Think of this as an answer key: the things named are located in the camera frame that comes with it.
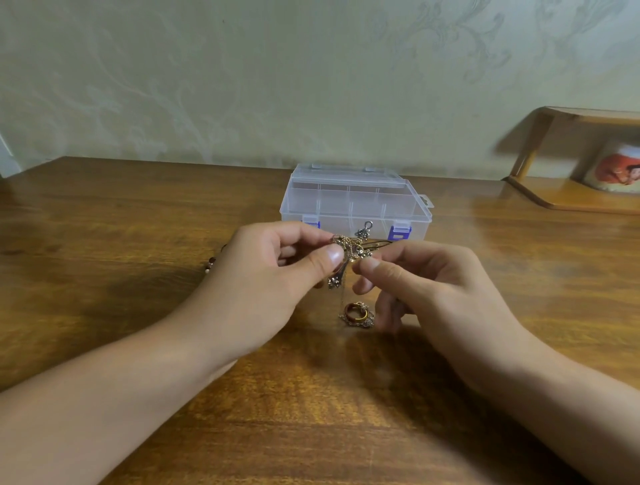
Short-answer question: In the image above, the person's right forearm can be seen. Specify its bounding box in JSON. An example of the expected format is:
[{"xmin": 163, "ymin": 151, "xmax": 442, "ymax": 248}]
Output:
[{"xmin": 480, "ymin": 344, "xmax": 640, "ymax": 485}]

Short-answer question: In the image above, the person's left hand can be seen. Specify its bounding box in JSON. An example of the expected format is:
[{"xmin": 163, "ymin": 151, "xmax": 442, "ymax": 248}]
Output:
[{"xmin": 165, "ymin": 220, "xmax": 347, "ymax": 369}]

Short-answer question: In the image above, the person's left forearm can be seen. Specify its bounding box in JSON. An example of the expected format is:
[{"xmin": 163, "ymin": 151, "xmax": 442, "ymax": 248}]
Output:
[{"xmin": 0, "ymin": 314, "xmax": 229, "ymax": 485}]

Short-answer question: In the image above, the white printed mug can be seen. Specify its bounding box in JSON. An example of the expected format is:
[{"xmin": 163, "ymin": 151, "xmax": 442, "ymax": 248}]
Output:
[{"xmin": 584, "ymin": 141, "xmax": 640, "ymax": 194}]

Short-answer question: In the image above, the clear plastic organizer box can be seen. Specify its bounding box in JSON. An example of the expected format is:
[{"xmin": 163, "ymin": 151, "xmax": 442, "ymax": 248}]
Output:
[{"xmin": 280, "ymin": 163, "xmax": 435, "ymax": 242}]

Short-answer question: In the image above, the person's right hand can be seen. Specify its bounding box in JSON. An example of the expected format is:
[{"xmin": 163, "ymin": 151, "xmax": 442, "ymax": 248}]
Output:
[{"xmin": 351, "ymin": 239, "xmax": 543, "ymax": 391}]

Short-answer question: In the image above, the wooden shelf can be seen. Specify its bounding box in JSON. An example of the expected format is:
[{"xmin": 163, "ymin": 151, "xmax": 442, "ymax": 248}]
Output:
[{"xmin": 503, "ymin": 106, "xmax": 640, "ymax": 215}]

